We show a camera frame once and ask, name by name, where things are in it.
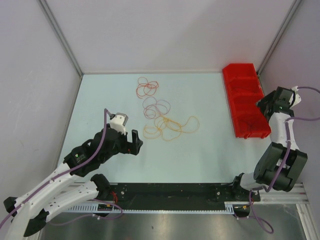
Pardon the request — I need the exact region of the orange yellow wire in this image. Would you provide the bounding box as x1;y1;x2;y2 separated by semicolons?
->
142;115;200;142

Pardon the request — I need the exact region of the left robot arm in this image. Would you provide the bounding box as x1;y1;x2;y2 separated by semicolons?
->
3;124;143;240

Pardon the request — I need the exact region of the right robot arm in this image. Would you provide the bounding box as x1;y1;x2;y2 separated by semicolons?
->
230;86;308;201

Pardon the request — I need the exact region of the red compartment bin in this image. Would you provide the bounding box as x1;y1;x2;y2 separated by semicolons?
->
222;63;271;139

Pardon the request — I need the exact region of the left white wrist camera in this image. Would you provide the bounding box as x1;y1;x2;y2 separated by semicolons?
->
109;112;129;135

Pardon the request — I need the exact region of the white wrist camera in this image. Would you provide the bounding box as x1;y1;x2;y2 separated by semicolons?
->
109;112;129;135
288;86;302;109

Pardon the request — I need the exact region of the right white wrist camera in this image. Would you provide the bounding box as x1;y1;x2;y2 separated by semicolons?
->
288;86;302;109

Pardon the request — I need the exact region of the pink wire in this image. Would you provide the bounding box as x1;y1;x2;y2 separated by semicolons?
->
142;96;171;120

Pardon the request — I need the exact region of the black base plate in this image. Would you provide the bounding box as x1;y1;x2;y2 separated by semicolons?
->
97;183;249;210

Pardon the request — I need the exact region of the red orange wire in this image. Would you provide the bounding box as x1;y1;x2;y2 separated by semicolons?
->
135;76;160;98

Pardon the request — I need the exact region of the grey slotted cable duct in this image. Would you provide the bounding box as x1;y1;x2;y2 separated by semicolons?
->
52;202;250;216

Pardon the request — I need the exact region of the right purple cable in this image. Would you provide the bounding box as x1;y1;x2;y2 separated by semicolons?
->
248;85;320;235

